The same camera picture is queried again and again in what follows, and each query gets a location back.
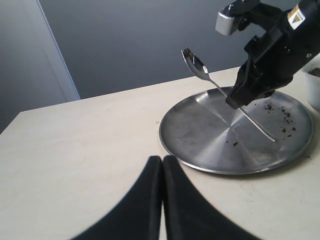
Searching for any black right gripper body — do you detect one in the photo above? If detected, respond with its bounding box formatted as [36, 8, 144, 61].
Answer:
[234, 0, 320, 93]

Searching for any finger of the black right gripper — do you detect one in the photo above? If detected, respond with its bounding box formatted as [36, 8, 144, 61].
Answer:
[237, 83, 273, 106]
[226, 57, 253, 108]

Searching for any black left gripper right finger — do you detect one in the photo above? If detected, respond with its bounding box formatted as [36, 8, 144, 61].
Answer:
[162, 155, 258, 240]

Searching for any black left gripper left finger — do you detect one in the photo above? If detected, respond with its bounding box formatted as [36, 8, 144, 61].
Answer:
[74, 156, 162, 240]

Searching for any stainless steel spork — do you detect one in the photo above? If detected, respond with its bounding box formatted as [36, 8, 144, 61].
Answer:
[181, 47, 276, 142]

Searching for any white plastic flower pot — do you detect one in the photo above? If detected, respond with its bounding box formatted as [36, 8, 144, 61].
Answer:
[301, 67, 320, 113]

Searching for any round stainless steel plate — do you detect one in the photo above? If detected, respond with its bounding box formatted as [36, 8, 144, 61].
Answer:
[159, 87, 315, 175]

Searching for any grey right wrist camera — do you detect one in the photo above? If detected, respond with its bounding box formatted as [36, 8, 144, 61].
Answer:
[215, 3, 240, 36]

